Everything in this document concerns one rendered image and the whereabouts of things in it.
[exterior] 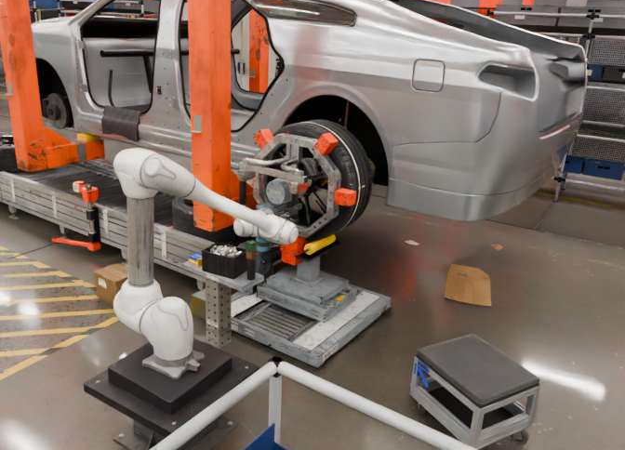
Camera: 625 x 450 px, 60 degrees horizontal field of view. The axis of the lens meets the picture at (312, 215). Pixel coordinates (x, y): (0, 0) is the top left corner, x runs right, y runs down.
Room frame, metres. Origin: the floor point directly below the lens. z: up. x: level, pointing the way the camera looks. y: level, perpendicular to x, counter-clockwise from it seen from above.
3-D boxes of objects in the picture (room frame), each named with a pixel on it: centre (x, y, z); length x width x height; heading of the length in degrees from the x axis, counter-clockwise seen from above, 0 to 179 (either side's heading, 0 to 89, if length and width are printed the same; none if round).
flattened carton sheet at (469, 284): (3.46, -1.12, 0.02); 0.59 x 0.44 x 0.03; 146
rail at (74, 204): (3.78, 1.62, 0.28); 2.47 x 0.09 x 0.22; 56
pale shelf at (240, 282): (2.60, 0.46, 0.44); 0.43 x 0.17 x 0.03; 56
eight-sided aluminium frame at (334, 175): (2.86, 0.10, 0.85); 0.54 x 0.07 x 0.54; 56
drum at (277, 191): (2.80, 0.14, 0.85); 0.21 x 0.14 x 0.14; 146
